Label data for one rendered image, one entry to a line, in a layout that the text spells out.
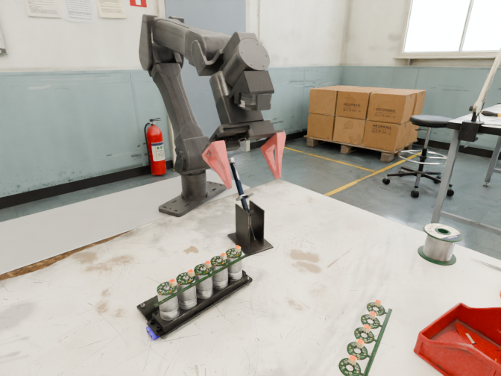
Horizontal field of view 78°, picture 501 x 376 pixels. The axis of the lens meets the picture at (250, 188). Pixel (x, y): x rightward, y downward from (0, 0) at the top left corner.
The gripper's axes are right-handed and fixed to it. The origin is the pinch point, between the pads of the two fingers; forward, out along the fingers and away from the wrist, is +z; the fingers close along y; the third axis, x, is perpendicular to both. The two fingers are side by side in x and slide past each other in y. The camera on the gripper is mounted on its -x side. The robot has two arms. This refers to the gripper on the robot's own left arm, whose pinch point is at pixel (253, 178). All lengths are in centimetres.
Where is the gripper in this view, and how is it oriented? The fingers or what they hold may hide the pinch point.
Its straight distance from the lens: 53.7
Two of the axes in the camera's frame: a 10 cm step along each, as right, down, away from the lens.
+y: 8.7, -1.9, 4.5
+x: -4.0, 2.5, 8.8
